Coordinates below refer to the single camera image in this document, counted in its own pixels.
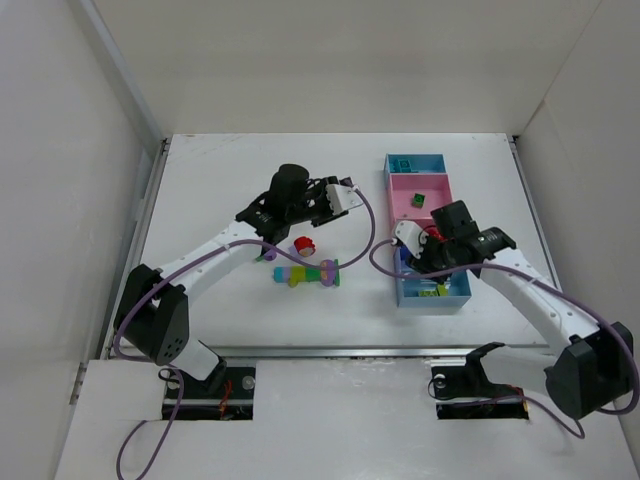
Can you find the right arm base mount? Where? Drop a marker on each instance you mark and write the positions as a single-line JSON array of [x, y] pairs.
[[463, 391]]

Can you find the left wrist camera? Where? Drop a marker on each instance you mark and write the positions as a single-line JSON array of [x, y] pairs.
[[342, 198]]

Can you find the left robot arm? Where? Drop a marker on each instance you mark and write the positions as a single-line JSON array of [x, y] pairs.
[[153, 314]]

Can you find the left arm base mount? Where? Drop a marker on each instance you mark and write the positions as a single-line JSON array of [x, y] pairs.
[[233, 400]]

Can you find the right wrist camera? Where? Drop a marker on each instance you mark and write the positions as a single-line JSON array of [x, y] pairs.
[[411, 235]]

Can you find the blue and pink sorting tray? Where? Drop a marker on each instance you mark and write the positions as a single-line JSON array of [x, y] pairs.
[[430, 179]]

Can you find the turquoise lego bricks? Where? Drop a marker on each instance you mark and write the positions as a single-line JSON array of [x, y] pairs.
[[400, 164]]

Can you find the purple flower lego piece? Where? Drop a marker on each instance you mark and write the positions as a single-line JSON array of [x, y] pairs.
[[330, 273]]

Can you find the red lego cluster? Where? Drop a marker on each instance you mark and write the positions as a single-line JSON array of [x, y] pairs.
[[434, 232]]

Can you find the purple round lego piece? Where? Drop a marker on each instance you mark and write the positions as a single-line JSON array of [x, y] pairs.
[[268, 256]]

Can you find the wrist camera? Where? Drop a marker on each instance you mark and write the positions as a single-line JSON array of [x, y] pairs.
[[342, 198], [411, 235]]

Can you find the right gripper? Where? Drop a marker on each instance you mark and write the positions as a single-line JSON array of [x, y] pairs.
[[420, 261]]

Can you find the long multicolour lego stack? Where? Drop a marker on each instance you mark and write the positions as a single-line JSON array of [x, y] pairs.
[[294, 275]]

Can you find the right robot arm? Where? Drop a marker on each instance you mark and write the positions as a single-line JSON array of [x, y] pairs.
[[590, 363]]

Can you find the aluminium front rail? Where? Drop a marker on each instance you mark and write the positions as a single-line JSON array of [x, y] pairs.
[[316, 352]]

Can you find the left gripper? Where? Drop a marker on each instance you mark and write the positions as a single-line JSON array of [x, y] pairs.
[[271, 240]]

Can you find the red and lime lego stack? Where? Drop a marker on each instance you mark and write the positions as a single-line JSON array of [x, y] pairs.
[[304, 246]]

